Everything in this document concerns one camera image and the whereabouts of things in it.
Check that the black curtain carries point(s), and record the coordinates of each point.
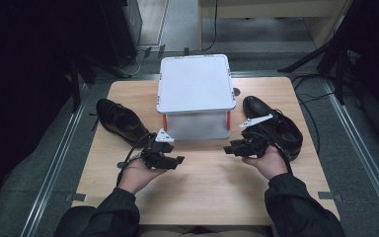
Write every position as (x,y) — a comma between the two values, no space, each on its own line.
(23,65)

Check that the metal floor rail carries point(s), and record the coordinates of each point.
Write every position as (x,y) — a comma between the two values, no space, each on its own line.
(358,144)
(54,171)

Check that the light wooden cabinet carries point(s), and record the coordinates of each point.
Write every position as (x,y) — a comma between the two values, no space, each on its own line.
(269,8)

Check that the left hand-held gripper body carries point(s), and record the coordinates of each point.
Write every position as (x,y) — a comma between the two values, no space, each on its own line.
(156,148)

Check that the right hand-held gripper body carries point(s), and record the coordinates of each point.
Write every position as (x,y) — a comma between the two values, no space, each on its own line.
(256,141)

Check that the dark computer tower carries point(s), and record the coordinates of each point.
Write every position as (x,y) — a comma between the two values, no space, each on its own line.
(125,26)

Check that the person's left hand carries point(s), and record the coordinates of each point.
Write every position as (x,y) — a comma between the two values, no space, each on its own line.
(136,176)

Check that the black leather shoe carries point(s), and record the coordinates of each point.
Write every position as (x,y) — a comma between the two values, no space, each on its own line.
(120,120)
(284,131)

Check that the black metal stand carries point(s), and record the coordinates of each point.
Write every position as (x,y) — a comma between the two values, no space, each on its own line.
(75,85)

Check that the black tripod stand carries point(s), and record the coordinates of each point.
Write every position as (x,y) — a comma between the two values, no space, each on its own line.
(337,62)

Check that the person's right hand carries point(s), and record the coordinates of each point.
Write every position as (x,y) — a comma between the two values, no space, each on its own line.
(271,163)

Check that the white two-tier shoe rack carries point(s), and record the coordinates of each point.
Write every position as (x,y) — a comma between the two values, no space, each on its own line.
(195,84)

